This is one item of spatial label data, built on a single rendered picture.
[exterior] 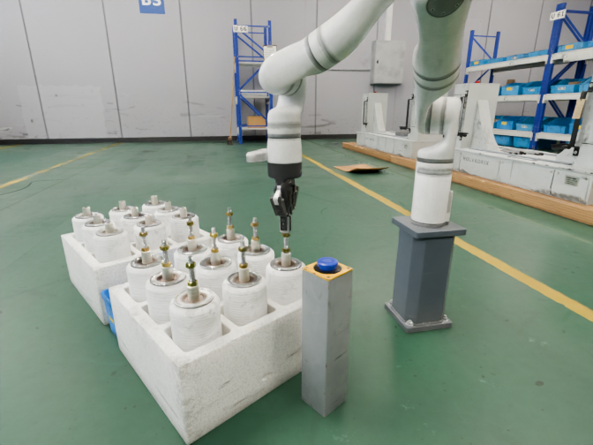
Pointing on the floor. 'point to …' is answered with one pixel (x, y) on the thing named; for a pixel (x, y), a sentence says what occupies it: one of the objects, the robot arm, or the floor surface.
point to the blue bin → (108, 309)
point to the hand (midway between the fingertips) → (285, 223)
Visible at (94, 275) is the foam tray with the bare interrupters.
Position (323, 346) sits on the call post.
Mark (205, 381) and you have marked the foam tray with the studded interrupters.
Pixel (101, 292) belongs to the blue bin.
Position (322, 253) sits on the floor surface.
